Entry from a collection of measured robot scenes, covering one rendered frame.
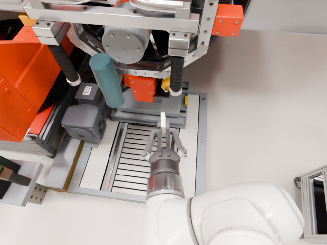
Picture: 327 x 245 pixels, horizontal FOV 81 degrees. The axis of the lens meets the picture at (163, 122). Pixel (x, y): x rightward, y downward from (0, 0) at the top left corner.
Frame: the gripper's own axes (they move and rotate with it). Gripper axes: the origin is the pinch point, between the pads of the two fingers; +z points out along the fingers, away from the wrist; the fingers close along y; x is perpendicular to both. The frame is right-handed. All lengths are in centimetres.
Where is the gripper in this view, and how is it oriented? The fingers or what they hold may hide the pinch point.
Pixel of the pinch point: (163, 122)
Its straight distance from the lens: 62.5
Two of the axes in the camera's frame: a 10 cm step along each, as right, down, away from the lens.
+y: 9.9, -0.9, -0.6
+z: -0.2, -7.0, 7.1
